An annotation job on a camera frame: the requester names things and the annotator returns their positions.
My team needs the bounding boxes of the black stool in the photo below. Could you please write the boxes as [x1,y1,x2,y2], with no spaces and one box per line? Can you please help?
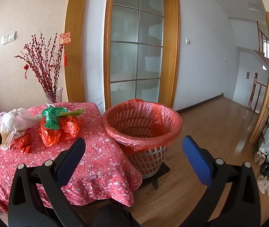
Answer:
[139,162,170,191]

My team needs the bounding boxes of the glass vase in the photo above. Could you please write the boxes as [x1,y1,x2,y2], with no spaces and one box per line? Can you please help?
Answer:
[45,87,63,104]

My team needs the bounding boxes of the wooden wall trim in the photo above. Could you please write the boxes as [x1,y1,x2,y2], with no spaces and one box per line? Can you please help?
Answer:
[65,0,91,103]

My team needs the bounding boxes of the beige slippers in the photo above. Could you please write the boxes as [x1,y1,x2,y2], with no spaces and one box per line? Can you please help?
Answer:
[254,151,269,165]

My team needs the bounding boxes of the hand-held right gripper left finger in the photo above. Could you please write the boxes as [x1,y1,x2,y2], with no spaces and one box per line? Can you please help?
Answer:
[8,137,88,227]

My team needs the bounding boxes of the red berry branches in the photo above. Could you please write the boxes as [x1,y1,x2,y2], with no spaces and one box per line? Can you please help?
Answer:
[14,31,65,100]

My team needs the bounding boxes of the person's leg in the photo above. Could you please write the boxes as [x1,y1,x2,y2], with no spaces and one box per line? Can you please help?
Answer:
[94,203,142,227]

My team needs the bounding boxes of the large orange plastic bag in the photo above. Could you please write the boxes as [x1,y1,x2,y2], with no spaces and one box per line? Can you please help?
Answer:
[39,117,61,147]

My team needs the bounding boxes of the wooden door frame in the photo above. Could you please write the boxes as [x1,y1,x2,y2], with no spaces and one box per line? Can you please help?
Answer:
[104,0,180,114]

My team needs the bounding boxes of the wooden stair railing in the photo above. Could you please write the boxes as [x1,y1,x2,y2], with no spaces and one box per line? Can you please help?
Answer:
[248,73,267,114]

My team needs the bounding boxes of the frosted glass door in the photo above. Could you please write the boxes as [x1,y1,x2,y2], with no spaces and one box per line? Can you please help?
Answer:
[109,0,164,109]

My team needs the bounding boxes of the crumpled orange plastic bag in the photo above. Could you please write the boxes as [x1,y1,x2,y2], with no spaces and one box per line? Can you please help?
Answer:
[60,116,83,140]

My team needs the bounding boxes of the white slippers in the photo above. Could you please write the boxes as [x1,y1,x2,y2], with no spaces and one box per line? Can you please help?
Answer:
[257,176,269,197]

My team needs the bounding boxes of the small red knotted plastic bag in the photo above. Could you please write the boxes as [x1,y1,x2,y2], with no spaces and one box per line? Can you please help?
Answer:
[14,134,31,153]

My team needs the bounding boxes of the wooden doorway frame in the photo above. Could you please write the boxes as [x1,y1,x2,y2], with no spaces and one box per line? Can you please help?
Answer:
[248,12,269,145]

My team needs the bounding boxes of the white plastic basket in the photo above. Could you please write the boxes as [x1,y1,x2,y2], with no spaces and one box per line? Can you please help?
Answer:
[102,99,183,179]

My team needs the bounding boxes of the green plastic bag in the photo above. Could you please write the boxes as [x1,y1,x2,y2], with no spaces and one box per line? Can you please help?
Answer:
[41,107,86,130]

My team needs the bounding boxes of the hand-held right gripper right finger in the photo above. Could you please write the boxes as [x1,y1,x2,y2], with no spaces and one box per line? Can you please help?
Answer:
[181,136,261,227]

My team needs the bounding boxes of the red plastic bin liner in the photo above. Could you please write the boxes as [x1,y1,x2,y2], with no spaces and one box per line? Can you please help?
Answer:
[102,99,183,156]

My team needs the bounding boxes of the red knot wall hanging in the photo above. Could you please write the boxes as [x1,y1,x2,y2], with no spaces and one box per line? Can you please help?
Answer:
[59,31,73,67]

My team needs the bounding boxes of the red floral tablecloth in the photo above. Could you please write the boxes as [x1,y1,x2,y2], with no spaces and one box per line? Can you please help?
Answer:
[0,102,142,214]

